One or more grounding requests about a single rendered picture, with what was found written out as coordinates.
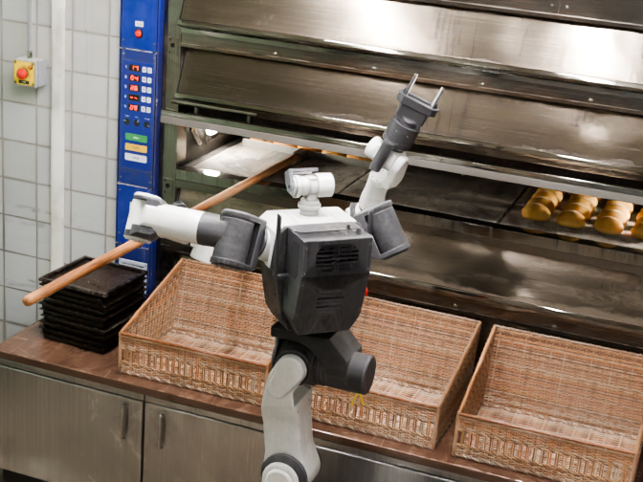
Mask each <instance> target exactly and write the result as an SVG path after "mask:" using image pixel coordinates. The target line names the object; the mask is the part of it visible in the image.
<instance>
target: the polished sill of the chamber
mask: <svg viewBox="0 0 643 482"><path fill-rule="evenodd" d="M248 178H249V177H244V176H238V175H233V174H228V173H223V172H217V171H212V170H206V169H202V168H197V167H191V166H186V165H183V166H181V167H179V168H177V169H176V179H177V180H182V181H187V182H193V183H197V184H202V185H208V186H217V187H223V188H230V187H232V186H234V185H236V184H238V183H240V182H242V181H244V180H246V179H248ZM242 191H243V192H248V193H253V194H258V195H263V196H268V197H274V198H278V199H283V200H289V201H294V202H299V201H300V198H301V197H303V195H301V196H300V197H299V198H293V197H292V195H291V194H290V193H288V191H287V187H286V184H281V183H275V182H270V181H264V180H262V181H260V182H258V183H256V184H254V185H252V186H250V187H248V188H246V189H244V190H242ZM317 198H318V199H319V203H321V207H325V208H331V207H338V208H340V209H341V210H344V211H345V210H346V209H347V208H349V206H350V203H356V204H358V203H359V200H360V198H358V197H353V196H347V195H342V194H337V193H333V195H332V196H331V197H317ZM392 206H393V209H394V211H395V213H396V216H397V218H398V220H399V221H401V222H406V223H411V224H415V225H421V226H426V227H431V228H437V229H442V230H451V231H456V232H461V233H467V234H472V235H476V236H482V237H487V238H492V239H497V240H502V241H507V242H512V243H518V244H523V245H527V246H533V247H538V248H543V249H549V250H553V251H558V252H568V253H573V254H578V255H583V256H588V257H593V258H599V259H604V260H608V261H614V262H619V263H624V264H630V265H634V266H639V267H643V250H639V249H634V248H629V247H623V246H618V245H613V244H608V243H603V242H597V241H592V240H586V239H582V238H577V237H571V236H566V235H560V234H556V233H550V232H545V231H539V230H531V229H525V228H520V227H514V226H509V225H503V224H499V223H494V222H488V221H483V220H477V219H473V218H467V217H462V216H456V215H451V214H447V213H441V212H436V211H430V210H425V209H420V208H411V207H405V206H400V205H394V204H392Z"/></svg>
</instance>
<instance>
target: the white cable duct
mask: <svg viewBox="0 0 643 482"><path fill-rule="evenodd" d="M64 106H65V0H52V129H51V272H52V271H54V270H56V269H58V268H60V267H62V266H63V250H64Z"/></svg>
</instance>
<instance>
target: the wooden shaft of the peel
mask: <svg viewBox="0 0 643 482"><path fill-rule="evenodd" d="M298 160H299V155H298V154H296V153H295V154H293V155H291V156H289V157H287V158H285V159H284V160H282V161H280V162H278V163H276V164H273V165H271V166H269V167H267V168H266V169H264V170H262V171H260V172H258V173H256V174H255V175H253V176H251V177H249V178H248V179H246V180H244V181H242V182H240V183H238V184H236V185H234V186H232V187H230V188H228V189H226V190H224V191H222V192H220V193H218V194H216V195H214V196H213V197H211V198H210V199H208V200H206V201H204V202H202V203H200V204H198V205H197V206H195V207H193V208H190V209H196V210H201V211H206V210H207V209H209V208H212V207H214V206H216V205H218V204H219V203H221V202H223V201H225V200H227V199H229V198H230V197H232V196H234V195H235V194H237V193H239V192H240V191H242V190H244V189H246V188H248V187H250V186H252V185H254V184H256V183H258V182H260V181H262V180H263V179H265V178H267V177H269V176H271V175H273V174H274V173H276V172H278V171H280V170H282V169H283V168H284V167H286V166H288V165H290V164H293V163H294V162H296V161H298ZM143 244H144V243H139V242H134V241H131V240H129V241H128V242H126V243H124V244H122V245H120V246H118V247H117V248H115V249H113V250H111V251H110V252H107V253H105V254H103V255H101V256H99V257H97V258H95V259H94V260H92V261H90V262H88V263H86V264H84V265H82V266H80V267H78V268H76V269H75V270H73V271H71V272H69V273H67V274H65V275H63V276H61V277H60V278H58V279H56V280H54V281H52V282H50V283H48V284H46V285H44V286H42V287H41V288H39V289H37V290H35V291H33V292H31V293H29V294H27V295H25V296H24V297H23V298H22V303H23V304H24V305H25V306H31V305H33V304H35V303H36V302H38V301H40V300H42V299H43V298H45V297H47V296H50V295H52V294H53V293H55V292H57V291H59V290H61V289H63V288H64V287H66V286H68V285H70V284H72V283H74V282H75V281H77V280H79V279H81V278H83V277H85V276H86V275H88V274H90V273H92V272H94V271H96V270H97V269H99V268H101V267H103V266H105V265H107V264H108V263H110V262H112V261H114V260H116V259H118V258H119V257H121V256H123V255H125V254H127V253H129V252H131V251H133V250H135V249H137V248H139V247H140V246H141V245H143Z"/></svg>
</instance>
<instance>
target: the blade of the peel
mask: <svg viewBox="0 0 643 482"><path fill-rule="evenodd" d="M242 145H247V146H252V147H257V148H263V149H268V150H273V151H278V152H283V153H288V154H293V152H295V151H297V150H299V148H295V147H291V146H285V145H280V144H274V143H269V142H260V141H255V140H250V138H248V137H246V138H242ZM308 157H309V158H314V159H319V160H325V161H329V162H334V163H340V164H350V165H355V166H359V167H365V168H369V166H370V164H371V162H372V161H371V162H369V161H364V160H358V159H353V158H347V157H343V156H337V155H332V154H327V153H322V152H317V151H311V150H309V156H308Z"/></svg>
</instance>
